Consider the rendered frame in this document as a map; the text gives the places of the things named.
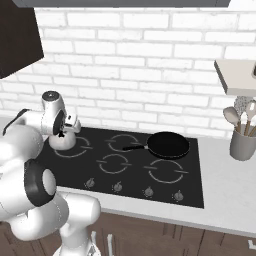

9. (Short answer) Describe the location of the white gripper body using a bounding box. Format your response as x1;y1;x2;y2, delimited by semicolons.
63;119;82;135

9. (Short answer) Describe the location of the grey hob knob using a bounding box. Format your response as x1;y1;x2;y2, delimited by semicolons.
143;186;155;198
172;189;185;202
112;181;124;193
84;177;96;189

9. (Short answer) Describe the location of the black hob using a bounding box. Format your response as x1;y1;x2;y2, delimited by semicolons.
34;125;205;210

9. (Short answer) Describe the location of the black frying pan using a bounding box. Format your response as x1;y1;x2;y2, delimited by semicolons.
122;131;191;161

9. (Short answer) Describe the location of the dark range hood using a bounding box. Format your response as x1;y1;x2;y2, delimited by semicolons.
0;0;46;80

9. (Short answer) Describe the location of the brown cupboard door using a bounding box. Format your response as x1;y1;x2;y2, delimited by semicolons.
0;221;64;256
173;223;256;256
87;211;178;256

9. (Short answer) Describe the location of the grey utensil pot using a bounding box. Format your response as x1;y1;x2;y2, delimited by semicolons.
229;128;256;162

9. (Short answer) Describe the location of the speckled grey skimmer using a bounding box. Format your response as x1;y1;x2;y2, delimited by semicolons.
233;95;255;115

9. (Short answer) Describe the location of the grey wall cupboard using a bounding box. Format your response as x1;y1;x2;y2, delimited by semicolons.
11;0;232;9

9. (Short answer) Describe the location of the grey spoon with wooden handle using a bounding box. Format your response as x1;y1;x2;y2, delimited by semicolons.
222;106;242;133

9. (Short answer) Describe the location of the beige wall shelf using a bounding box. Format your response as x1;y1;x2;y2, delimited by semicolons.
213;58;256;98

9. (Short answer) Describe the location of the white spatula with wooden handle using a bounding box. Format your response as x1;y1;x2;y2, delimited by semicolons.
239;111;250;136

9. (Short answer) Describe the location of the pale spoon with wooden handle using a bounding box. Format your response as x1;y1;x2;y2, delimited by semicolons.
245;100;256;137

